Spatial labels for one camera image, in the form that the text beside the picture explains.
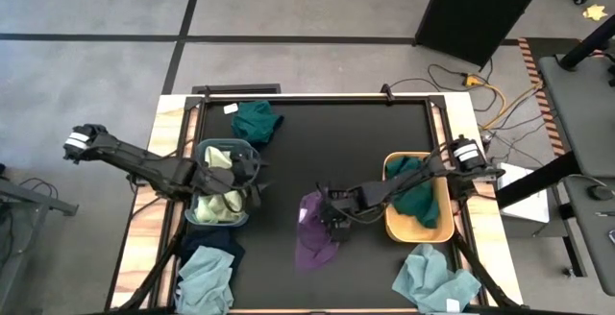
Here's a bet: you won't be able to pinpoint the yellow star paper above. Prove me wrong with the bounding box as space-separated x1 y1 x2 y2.
581 4 609 22

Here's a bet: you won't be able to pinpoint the navy blue microfiber towel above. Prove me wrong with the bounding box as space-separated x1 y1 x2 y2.
178 227 246 278

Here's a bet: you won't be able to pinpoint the blue plastic basket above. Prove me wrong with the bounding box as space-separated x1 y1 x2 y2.
184 137 263 229

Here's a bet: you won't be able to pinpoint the black table mat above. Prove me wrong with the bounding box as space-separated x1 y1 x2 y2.
175 101 465 310

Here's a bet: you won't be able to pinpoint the grey metal stand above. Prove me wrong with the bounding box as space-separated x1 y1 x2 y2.
0 178 81 315

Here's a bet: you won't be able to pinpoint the black computer mouse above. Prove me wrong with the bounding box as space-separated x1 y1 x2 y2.
586 184 615 202

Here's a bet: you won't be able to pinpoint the light blue towel white tag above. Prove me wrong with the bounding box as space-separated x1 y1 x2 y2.
391 243 482 314

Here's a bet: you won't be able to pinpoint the light blue microfiber towel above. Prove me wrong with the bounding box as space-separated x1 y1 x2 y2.
173 245 236 315

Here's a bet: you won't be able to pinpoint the purple microfiber towel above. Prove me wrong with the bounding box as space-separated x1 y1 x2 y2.
294 190 340 273

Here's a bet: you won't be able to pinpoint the grey desk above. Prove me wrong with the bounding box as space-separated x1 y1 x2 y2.
537 53 615 297

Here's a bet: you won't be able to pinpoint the dark green microfiber towel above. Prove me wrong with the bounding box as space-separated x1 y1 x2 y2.
385 156 441 230

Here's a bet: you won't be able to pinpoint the orange plastic basket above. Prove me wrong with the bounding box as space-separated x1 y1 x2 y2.
381 151 455 244

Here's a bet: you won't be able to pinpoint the yellow power cable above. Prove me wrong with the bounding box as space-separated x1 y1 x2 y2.
462 72 543 132

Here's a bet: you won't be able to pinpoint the black desk support bar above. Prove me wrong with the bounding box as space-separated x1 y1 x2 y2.
496 150 582 210

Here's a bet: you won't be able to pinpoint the black desk leg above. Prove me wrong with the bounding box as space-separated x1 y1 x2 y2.
556 175 588 279

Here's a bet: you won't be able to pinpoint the black cabinet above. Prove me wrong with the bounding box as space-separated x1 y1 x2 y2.
414 0 556 69

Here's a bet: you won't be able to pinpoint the orange black striped strip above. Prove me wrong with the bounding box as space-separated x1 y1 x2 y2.
517 37 566 158

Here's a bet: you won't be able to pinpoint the black table frame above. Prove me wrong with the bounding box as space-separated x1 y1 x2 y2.
108 91 529 315

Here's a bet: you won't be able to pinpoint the black floor cables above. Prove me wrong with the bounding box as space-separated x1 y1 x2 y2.
388 58 558 162

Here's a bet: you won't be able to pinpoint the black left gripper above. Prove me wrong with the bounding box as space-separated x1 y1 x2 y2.
189 163 274 210

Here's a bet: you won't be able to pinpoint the white paper sheet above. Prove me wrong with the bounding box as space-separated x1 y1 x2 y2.
494 162 552 225

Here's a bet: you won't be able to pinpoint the black pole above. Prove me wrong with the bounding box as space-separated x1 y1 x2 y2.
556 14 615 72

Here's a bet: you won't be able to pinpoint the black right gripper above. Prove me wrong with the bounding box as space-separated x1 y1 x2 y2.
316 182 381 244

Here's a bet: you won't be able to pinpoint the dark green towel white tag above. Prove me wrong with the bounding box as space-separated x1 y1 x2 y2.
223 100 284 145

